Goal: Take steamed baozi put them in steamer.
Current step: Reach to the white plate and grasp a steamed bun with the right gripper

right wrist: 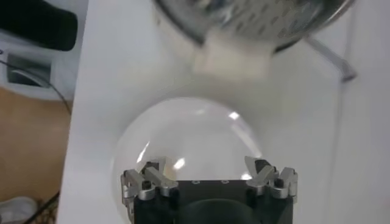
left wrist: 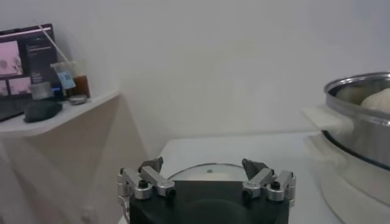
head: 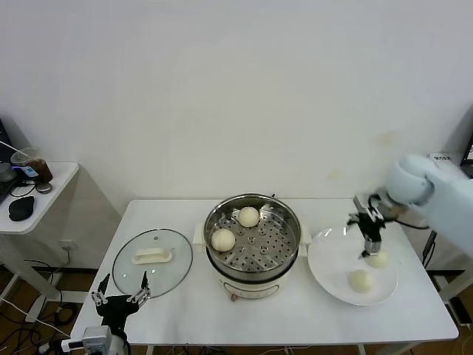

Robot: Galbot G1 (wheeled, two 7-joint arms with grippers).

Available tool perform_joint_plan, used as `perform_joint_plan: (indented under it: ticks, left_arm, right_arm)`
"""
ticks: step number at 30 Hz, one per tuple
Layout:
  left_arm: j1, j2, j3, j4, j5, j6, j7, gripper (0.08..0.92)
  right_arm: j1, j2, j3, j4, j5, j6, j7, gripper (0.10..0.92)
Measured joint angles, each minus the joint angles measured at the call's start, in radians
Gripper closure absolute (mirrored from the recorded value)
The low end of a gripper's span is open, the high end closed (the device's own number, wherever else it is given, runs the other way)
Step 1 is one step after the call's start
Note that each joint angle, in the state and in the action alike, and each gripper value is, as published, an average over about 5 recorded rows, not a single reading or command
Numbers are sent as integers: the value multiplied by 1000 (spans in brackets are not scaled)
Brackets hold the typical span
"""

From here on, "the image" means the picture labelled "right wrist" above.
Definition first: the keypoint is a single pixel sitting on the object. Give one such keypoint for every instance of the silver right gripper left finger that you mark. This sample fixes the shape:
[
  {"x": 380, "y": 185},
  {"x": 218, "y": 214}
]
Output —
[{"x": 158, "y": 179}]

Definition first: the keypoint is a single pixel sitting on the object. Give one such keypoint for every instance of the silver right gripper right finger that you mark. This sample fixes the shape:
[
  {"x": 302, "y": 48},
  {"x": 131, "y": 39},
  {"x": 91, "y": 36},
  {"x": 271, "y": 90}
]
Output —
[{"x": 268, "y": 179}]

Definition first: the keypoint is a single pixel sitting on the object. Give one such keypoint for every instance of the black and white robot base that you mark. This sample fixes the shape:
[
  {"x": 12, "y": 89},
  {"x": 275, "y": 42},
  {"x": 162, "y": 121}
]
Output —
[{"x": 30, "y": 27}]

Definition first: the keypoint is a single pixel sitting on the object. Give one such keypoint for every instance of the steel steamer pot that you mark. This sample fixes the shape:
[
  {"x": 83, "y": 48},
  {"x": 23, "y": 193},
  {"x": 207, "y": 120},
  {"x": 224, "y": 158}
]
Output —
[{"x": 231, "y": 58}]

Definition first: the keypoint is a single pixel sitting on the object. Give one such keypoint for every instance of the perforated steel steamer insert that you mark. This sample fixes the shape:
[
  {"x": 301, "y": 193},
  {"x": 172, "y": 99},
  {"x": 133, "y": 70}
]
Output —
[{"x": 259, "y": 18}]

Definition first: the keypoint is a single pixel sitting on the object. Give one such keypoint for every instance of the white round plate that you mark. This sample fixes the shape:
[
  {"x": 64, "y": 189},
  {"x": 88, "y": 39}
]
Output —
[{"x": 189, "y": 137}]

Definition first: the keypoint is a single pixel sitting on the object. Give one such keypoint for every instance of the white floor object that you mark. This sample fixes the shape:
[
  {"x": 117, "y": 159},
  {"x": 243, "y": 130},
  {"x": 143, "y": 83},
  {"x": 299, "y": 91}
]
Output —
[{"x": 15, "y": 210}]

